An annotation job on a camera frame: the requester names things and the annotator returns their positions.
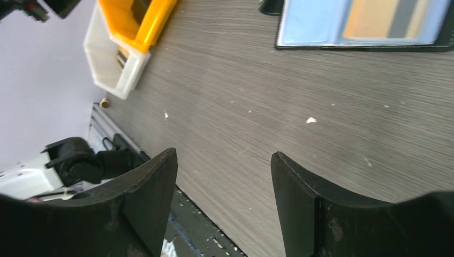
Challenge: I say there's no black leather card holder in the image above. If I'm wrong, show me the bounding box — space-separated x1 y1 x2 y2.
259 1 453 52

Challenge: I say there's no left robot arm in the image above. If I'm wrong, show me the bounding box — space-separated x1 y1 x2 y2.
1 119 148 200

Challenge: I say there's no gold card with stripe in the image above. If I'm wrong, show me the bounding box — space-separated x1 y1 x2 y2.
116 47 130 69

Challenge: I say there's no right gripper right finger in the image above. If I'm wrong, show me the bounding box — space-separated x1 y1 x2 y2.
270 152 453 256

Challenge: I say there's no small wooden peg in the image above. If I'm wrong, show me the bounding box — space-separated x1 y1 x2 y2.
99 98 111 109

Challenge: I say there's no white plastic tray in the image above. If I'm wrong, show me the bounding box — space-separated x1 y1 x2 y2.
84 3 151 100

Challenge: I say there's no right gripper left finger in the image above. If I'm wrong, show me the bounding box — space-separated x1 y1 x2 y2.
1 148 178 256

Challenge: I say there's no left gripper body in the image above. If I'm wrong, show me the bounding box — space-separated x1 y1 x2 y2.
1 0 80 22

